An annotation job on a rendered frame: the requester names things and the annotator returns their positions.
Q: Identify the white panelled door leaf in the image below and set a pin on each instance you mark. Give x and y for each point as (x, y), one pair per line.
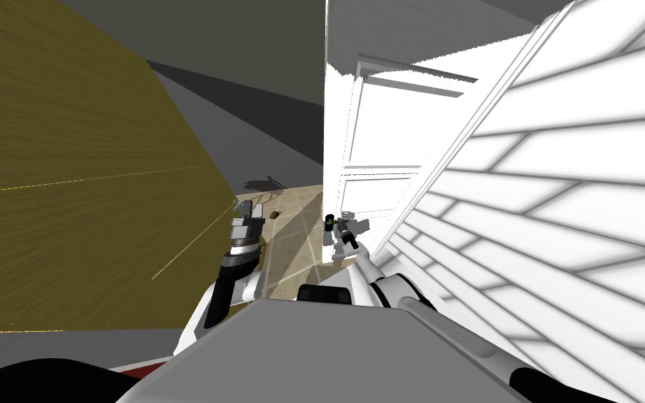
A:
(389, 134)

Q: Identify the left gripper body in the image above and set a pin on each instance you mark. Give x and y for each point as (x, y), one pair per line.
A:
(247, 229)

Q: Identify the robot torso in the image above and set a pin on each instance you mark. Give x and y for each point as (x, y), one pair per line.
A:
(322, 358)

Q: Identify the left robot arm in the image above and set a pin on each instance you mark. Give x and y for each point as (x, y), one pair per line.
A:
(219, 299)

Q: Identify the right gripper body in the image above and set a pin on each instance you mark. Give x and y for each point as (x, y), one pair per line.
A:
(346, 234)

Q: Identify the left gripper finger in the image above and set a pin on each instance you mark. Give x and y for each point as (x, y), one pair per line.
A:
(243, 209)
(258, 212)

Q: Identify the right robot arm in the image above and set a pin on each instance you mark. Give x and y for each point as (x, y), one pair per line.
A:
(412, 296)

